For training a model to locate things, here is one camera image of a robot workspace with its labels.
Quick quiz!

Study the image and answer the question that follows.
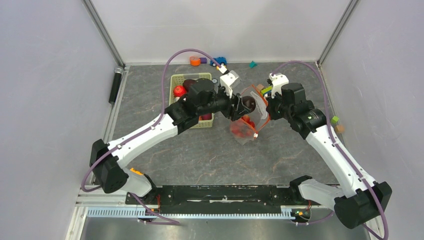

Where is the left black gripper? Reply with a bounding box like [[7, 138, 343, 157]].
[[197, 85, 251, 122]]

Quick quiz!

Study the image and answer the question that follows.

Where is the dark brown mangosteen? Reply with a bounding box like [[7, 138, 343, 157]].
[[242, 95, 256, 113]]

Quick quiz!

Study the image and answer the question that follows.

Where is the clear zip top bag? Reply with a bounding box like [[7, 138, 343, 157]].
[[229, 84, 270, 145]]

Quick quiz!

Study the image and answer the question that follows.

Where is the red tomato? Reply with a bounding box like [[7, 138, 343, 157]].
[[172, 85, 187, 98]]

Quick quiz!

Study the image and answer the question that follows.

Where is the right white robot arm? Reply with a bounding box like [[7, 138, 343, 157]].
[[266, 82, 393, 229]]

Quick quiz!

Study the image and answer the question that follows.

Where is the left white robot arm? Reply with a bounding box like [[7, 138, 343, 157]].
[[89, 78, 256, 204]]

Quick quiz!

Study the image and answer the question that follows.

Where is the green blue white brick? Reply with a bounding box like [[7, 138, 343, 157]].
[[260, 86, 273, 98]]

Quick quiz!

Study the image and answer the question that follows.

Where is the purple sweet potato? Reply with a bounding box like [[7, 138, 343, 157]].
[[201, 113, 213, 121]]

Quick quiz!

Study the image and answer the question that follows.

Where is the teal block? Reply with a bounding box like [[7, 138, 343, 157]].
[[249, 61, 258, 69]]

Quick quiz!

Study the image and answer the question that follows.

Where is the blue toy car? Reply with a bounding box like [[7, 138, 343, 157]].
[[209, 56, 227, 67]]

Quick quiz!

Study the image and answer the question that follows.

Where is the small green cube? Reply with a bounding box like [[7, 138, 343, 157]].
[[330, 116, 340, 125]]

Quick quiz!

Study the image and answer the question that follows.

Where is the green plastic basket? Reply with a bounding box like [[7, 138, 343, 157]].
[[168, 72, 215, 129]]

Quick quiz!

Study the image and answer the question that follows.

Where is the wooden cube right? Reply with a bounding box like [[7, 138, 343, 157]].
[[334, 124, 345, 134]]

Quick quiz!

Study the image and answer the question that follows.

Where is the black microphone left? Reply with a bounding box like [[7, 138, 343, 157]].
[[108, 66, 124, 104]]

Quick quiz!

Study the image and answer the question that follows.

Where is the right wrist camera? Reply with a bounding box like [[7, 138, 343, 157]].
[[269, 73, 290, 98]]

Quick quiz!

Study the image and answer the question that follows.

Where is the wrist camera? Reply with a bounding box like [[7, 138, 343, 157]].
[[218, 65, 241, 99], [269, 73, 290, 98]]

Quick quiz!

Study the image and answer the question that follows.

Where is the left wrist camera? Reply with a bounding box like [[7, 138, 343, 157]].
[[218, 65, 241, 99]]

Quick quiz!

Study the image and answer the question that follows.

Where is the orange ring toy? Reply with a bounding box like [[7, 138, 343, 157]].
[[189, 56, 202, 67]]

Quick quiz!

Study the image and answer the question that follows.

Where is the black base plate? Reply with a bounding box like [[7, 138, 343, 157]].
[[141, 185, 318, 215]]

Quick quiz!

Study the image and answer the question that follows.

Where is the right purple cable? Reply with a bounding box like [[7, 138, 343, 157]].
[[271, 60, 389, 240]]

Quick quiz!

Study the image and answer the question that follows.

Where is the purple cable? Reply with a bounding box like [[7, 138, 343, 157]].
[[80, 48, 228, 225], [271, 60, 389, 240]]

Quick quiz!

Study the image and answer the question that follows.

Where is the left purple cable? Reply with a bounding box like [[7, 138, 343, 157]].
[[80, 48, 228, 225]]

